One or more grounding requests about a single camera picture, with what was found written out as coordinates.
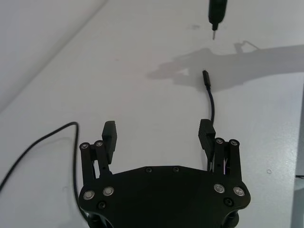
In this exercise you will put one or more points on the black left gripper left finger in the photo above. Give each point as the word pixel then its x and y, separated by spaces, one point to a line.
pixel 107 152

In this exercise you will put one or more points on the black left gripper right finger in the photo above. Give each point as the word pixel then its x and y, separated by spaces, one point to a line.
pixel 207 140

